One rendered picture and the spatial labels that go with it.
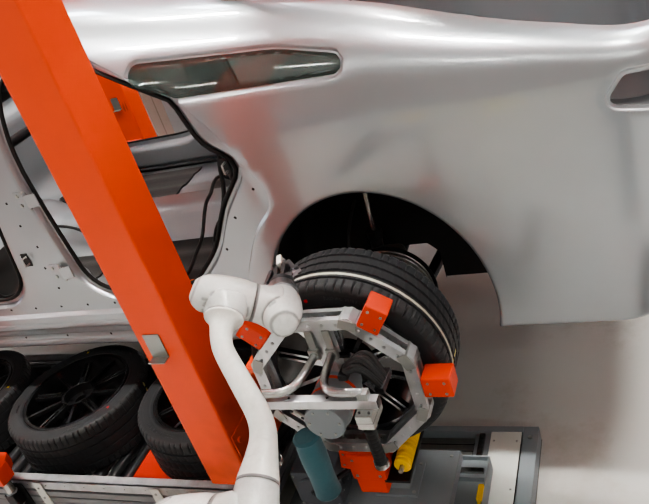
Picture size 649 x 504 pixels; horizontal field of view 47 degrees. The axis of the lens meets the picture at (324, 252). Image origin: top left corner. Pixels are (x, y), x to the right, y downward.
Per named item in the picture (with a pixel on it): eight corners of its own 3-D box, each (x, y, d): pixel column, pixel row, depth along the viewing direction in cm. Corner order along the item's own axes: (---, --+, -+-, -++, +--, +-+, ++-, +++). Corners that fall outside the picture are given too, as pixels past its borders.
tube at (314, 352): (323, 357, 227) (313, 329, 222) (302, 402, 212) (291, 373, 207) (272, 359, 234) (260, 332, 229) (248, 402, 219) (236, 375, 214)
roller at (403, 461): (428, 413, 265) (424, 401, 263) (411, 478, 242) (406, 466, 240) (412, 413, 268) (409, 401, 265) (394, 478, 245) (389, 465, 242)
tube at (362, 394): (385, 355, 219) (375, 326, 214) (368, 401, 204) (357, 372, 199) (330, 357, 226) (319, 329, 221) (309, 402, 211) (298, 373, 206)
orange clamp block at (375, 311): (383, 320, 221) (393, 299, 216) (376, 337, 215) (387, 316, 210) (361, 310, 222) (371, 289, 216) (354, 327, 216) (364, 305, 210)
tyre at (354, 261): (420, 423, 275) (493, 296, 235) (407, 473, 257) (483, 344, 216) (256, 351, 280) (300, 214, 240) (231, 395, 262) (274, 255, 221)
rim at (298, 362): (408, 402, 271) (460, 304, 240) (393, 450, 253) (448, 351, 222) (280, 346, 275) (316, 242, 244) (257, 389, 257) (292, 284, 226)
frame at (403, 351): (446, 439, 239) (405, 301, 214) (442, 455, 234) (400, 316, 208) (293, 437, 261) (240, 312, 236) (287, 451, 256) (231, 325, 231)
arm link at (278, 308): (306, 285, 202) (258, 274, 200) (309, 310, 187) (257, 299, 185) (295, 320, 205) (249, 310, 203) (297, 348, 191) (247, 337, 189)
